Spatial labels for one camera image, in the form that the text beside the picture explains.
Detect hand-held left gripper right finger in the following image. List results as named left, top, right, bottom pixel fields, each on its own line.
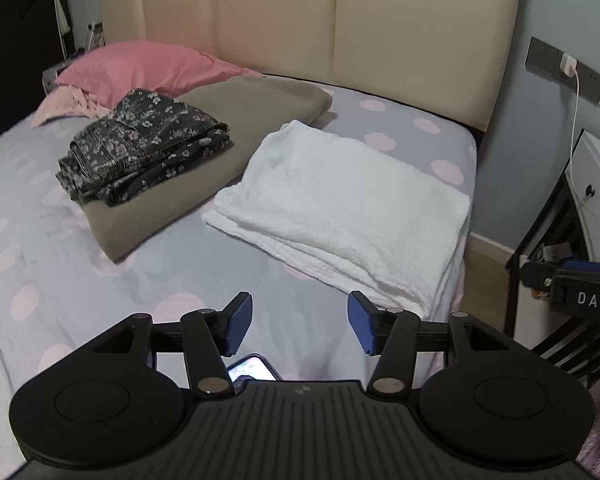
left=347, top=290, right=508, bottom=397

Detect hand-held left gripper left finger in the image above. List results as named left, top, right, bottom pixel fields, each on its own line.
left=87, top=291, right=253, bottom=397

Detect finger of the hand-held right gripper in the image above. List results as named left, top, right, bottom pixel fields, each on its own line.
left=520, top=259, right=556, bottom=301

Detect white crinkle cotton top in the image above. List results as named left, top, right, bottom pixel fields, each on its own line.
left=201, top=120, right=472, bottom=318

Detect smartphone with lit screen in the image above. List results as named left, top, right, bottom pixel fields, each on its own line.
left=226, top=353, right=282, bottom=386

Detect dark floral garment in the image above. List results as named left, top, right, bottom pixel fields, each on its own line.
left=56, top=88, right=232, bottom=207

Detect olive folded blanket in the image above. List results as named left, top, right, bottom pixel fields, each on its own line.
left=82, top=75, right=333, bottom=262

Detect light pink ruffled pillow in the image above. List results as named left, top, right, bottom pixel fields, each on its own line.
left=31, top=85, right=113, bottom=128

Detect beige padded headboard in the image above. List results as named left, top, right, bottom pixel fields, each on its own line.
left=101, top=0, right=523, bottom=133

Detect black wardrobe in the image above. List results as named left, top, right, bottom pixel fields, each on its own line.
left=0, top=0, right=76, bottom=148

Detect white charging cable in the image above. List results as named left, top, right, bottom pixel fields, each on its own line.
left=567, top=72, right=582, bottom=181

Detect grey wall socket panel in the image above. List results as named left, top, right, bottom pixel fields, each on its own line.
left=525, top=36, right=600, bottom=100

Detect small bedside frame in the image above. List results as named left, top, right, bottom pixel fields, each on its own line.
left=86, top=20, right=106, bottom=52

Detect white hanging cable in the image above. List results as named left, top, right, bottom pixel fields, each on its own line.
left=51, top=0, right=73, bottom=56

